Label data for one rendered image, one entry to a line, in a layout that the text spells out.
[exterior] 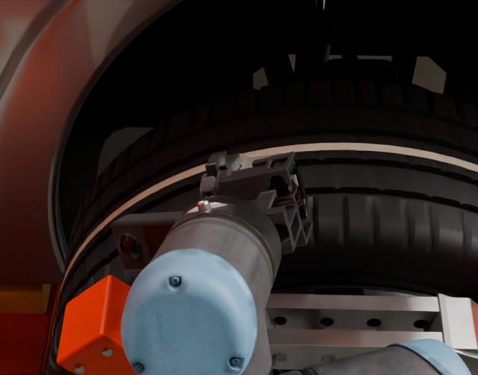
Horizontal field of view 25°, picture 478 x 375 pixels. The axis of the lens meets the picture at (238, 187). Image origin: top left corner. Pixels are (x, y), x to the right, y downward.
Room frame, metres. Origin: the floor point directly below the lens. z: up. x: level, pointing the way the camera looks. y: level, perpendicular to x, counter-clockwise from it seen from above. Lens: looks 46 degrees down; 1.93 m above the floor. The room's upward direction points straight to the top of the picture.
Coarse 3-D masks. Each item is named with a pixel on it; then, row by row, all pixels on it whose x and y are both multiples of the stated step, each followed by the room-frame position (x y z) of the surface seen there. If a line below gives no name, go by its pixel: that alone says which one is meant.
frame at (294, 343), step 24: (288, 312) 0.63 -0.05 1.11; (312, 312) 0.63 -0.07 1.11; (336, 312) 0.62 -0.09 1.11; (360, 312) 0.62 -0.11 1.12; (384, 312) 0.62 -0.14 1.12; (408, 312) 0.62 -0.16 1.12; (432, 312) 0.62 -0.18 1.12; (456, 312) 0.62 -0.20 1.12; (288, 336) 0.59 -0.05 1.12; (312, 336) 0.59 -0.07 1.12; (336, 336) 0.59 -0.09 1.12; (360, 336) 0.59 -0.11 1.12; (384, 336) 0.59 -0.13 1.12; (408, 336) 0.59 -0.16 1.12; (432, 336) 0.59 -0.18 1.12; (456, 336) 0.59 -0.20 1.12; (288, 360) 0.58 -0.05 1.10; (312, 360) 0.58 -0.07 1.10; (336, 360) 0.58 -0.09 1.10
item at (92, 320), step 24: (96, 288) 0.65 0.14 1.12; (120, 288) 0.65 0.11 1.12; (72, 312) 0.64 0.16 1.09; (96, 312) 0.62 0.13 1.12; (120, 312) 0.62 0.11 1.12; (72, 336) 0.61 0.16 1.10; (96, 336) 0.59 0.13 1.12; (120, 336) 0.60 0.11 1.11; (72, 360) 0.59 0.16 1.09; (96, 360) 0.59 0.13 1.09; (120, 360) 0.59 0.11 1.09
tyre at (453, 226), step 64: (192, 128) 0.85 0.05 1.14; (256, 128) 0.82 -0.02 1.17; (320, 128) 0.81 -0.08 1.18; (384, 128) 0.81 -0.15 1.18; (448, 128) 0.83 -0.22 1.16; (128, 192) 0.82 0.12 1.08; (192, 192) 0.76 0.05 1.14; (320, 192) 0.73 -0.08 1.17; (384, 192) 0.72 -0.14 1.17; (448, 192) 0.73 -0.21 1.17; (320, 256) 0.67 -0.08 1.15; (384, 256) 0.66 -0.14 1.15; (448, 256) 0.66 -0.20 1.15
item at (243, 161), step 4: (240, 156) 0.73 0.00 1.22; (244, 156) 0.74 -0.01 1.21; (260, 156) 0.74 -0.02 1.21; (264, 156) 0.73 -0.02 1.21; (268, 156) 0.73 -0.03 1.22; (236, 160) 0.72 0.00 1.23; (240, 160) 0.72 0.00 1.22; (244, 160) 0.73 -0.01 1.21; (248, 160) 0.73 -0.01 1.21; (252, 160) 0.73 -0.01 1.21; (232, 164) 0.70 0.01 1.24; (236, 164) 0.71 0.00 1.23; (240, 164) 0.72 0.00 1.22; (244, 164) 0.72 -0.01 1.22; (248, 164) 0.71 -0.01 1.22; (232, 168) 0.69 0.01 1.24; (236, 168) 0.70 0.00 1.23; (240, 168) 0.70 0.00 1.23; (244, 168) 0.70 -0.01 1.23
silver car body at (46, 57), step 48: (0, 0) 0.98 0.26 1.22; (48, 0) 0.97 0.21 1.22; (96, 0) 0.95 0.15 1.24; (144, 0) 0.95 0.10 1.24; (0, 48) 0.98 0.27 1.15; (48, 48) 0.95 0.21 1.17; (96, 48) 0.95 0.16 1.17; (0, 96) 0.96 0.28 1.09; (48, 96) 0.95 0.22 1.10; (0, 144) 0.95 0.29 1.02; (48, 144) 0.95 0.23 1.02; (0, 192) 0.95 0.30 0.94; (0, 240) 0.95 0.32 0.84; (48, 240) 0.95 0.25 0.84
